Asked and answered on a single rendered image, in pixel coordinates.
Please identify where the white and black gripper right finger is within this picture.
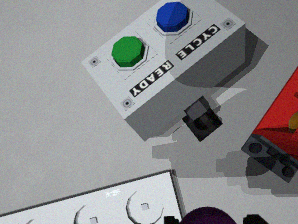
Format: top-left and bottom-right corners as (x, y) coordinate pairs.
(243, 214), (269, 224)

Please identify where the light grey tray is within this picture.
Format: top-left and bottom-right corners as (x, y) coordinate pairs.
(0, 170), (181, 224)

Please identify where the grey two-button control box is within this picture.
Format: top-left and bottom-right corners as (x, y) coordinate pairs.
(81, 0), (246, 142)

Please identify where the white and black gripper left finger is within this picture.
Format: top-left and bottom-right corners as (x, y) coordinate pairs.
(164, 216), (180, 224)

